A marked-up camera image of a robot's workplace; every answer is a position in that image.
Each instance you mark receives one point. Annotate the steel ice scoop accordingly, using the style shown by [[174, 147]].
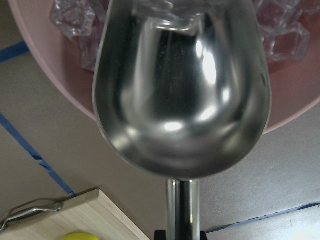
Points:
[[181, 90]]

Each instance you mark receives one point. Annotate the clear ice cubes pile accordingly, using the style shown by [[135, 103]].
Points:
[[283, 36]]

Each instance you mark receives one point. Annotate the wooden cutting board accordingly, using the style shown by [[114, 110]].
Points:
[[92, 212]]

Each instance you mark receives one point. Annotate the pink bowl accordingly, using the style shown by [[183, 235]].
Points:
[[295, 84]]

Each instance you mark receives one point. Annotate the lemon half slice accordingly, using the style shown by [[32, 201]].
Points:
[[80, 236]]

